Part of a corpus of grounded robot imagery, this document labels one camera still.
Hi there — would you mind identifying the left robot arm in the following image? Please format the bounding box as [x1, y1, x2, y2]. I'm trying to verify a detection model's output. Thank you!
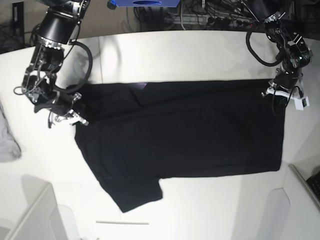
[241, 0, 313, 116]

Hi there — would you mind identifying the white side panel right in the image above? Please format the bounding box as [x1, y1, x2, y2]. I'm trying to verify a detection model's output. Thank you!
[266, 164, 320, 240]

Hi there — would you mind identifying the white side panel left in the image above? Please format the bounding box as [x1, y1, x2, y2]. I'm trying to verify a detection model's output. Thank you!
[5, 183, 68, 240]

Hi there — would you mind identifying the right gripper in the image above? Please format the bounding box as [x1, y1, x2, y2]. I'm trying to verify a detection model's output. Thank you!
[33, 87, 89, 126]

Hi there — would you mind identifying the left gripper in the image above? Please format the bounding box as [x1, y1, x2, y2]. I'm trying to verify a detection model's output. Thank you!
[261, 67, 304, 118]

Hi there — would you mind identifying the white power strip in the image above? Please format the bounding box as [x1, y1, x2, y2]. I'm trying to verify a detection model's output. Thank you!
[165, 14, 253, 27]

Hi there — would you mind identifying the black T-shirt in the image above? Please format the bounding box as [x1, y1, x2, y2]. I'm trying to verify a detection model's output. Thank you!
[75, 79, 285, 213]

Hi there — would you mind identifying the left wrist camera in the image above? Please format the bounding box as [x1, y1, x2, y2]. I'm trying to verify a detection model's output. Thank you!
[294, 96, 310, 111]

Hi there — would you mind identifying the grey cloth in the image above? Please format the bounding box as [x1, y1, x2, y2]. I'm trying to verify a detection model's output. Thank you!
[0, 104, 22, 163]

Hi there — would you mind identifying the blue box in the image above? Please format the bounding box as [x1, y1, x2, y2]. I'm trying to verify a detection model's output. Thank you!
[110, 0, 180, 8]

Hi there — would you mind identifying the white side panel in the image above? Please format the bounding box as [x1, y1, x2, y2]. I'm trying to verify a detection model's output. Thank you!
[266, 164, 320, 240]
[5, 183, 68, 240]

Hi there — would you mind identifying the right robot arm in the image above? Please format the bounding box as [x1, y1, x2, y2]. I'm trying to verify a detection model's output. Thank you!
[15, 0, 93, 126]

